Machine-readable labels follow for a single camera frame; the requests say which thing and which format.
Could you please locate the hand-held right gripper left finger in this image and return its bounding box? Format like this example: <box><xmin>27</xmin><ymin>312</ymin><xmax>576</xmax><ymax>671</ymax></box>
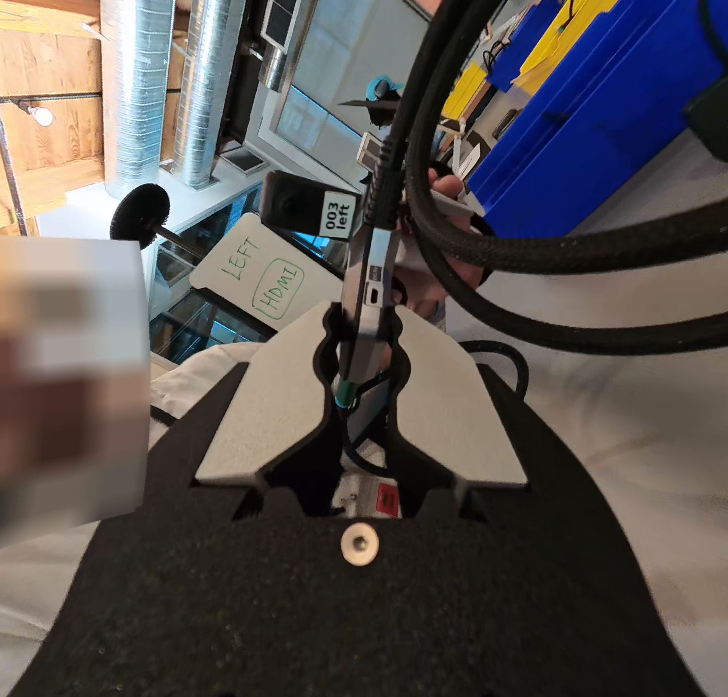
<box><xmin>194</xmin><ymin>301</ymin><xmax>345</xmax><ymax>516</ymax></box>

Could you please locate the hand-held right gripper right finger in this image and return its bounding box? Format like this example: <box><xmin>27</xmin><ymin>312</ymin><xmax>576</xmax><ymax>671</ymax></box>
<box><xmin>385</xmin><ymin>307</ymin><xmax>530</xmax><ymax>516</ymax></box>

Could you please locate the person's left hand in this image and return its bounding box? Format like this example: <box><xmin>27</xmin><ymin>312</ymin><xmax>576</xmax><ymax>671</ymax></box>
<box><xmin>399</xmin><ymin>168</ymin><xmax>496</xmax><ymax>324</ymax></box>

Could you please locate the white paper sign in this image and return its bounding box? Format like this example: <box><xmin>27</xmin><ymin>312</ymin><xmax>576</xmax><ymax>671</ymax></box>
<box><xmin>188</xmin><ymin>211</ymin><xmax>344</xmax><ymax>336</ymax></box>

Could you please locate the yellow plastic bin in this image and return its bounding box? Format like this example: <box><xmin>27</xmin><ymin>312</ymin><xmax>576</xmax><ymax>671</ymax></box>
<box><xmin>438</xmin><ymin>0</ymin><xmax>640</xmax><ymax>124</ymax></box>

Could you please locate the silver ventilation duct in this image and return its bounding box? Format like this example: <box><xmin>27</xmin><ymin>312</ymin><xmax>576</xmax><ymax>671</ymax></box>
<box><xmin>100</xmin><ymin>0</ymin><xmax>179</xmax><ymax>199</ymax></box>
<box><xmin>171</xmin><ymin>0</ymin><xmax>258</xmax><ymax>190</ymax></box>

